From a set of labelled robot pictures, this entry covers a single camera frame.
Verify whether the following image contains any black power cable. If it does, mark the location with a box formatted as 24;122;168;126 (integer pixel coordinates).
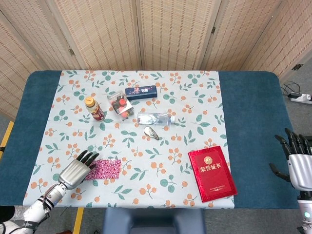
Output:
281;81;302;98

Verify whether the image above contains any blue chair seat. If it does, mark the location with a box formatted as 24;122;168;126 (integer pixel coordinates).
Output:
102;207;205;234

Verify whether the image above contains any red certificate book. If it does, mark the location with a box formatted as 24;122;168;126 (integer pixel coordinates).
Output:
188;145;238;203

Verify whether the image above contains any dark blue rectangular box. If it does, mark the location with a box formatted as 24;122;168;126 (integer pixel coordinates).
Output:
125;85;157;100

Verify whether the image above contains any floral print tablecloth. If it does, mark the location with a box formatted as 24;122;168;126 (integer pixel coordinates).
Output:
22;70;235;210

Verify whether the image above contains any blue felt table cover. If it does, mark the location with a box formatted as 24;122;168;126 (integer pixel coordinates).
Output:
0;70;302;210

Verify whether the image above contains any yellow cap tea bottle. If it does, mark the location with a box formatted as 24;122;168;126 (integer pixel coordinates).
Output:
84;97;105;122

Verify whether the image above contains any white power strip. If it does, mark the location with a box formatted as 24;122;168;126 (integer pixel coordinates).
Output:
290;94;312;105

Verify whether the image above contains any clear plastic toy box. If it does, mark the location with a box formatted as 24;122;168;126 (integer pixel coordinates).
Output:
107;90;135;120

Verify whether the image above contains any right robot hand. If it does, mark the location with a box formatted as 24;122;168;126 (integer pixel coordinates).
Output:
269;128;312;190

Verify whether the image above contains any bamboo folding screen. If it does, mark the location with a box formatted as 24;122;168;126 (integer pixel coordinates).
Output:
0;0;312;120

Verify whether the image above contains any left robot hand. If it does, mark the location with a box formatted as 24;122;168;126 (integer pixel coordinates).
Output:
58;150;100;190

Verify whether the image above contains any white sneaker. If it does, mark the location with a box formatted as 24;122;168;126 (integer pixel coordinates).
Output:
13;206;29;220

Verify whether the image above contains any clear plastic water bottle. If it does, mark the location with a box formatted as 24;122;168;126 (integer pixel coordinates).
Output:
136;112;176;126

